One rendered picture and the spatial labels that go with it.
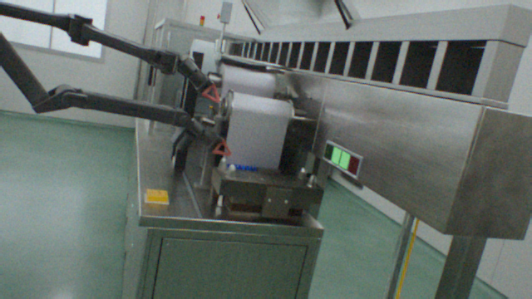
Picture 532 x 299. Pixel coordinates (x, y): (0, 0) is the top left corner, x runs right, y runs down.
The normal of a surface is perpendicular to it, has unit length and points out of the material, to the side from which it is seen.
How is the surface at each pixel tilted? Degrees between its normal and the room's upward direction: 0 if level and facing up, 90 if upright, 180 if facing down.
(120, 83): 90
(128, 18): 90
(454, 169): 90
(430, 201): 90
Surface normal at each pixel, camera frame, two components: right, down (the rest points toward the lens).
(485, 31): -0.94, -0.13
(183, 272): 0.29, 0.24
